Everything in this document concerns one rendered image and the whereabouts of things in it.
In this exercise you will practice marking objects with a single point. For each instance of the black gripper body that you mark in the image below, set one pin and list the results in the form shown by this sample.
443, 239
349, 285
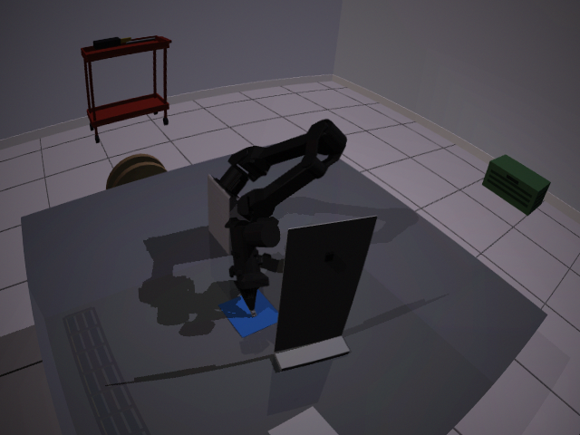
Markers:
244, 268

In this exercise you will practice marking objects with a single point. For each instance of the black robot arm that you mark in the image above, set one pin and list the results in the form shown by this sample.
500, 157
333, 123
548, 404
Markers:
258, 204

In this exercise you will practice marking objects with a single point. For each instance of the black panel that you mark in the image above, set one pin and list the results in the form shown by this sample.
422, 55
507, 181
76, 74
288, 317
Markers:
322, 268

